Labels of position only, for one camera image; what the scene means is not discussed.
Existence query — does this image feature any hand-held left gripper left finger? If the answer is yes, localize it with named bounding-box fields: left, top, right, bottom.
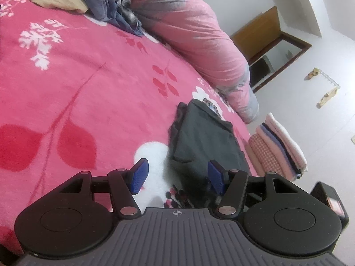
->
left=47, top=158, right=149, bottom=219

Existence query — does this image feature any plaid shirt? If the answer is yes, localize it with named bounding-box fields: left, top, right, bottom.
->
left=104, top=0, right=143, bottom=32

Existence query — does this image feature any white wall hook rack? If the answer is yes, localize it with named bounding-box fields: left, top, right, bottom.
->
left=304, top=67, right=339, bottom=108

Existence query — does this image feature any dark grey garment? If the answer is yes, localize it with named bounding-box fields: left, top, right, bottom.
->
left=168, top=99, right=250, bottom=208

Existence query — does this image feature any wooden door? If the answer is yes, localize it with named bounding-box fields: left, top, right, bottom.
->
left=231, top=6, right=312, bottom=93

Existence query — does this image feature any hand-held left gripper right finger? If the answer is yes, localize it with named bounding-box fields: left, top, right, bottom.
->
left=208, top=160, right=306, bottom=218

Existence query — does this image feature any blue garment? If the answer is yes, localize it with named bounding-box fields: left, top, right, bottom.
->
left=68, top=0, right=145, bottom=36

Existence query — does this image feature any stack of folded clothes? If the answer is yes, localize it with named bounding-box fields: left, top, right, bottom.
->
left=248, top=113, right=308, bottom=180

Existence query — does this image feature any pink and grey duvet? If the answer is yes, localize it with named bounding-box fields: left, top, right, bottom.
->
left=129, top=0, right=260, bottom=124

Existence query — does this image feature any pink floral blanket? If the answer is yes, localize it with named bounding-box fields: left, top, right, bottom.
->
left=0, top=0, right=251, bottom=255

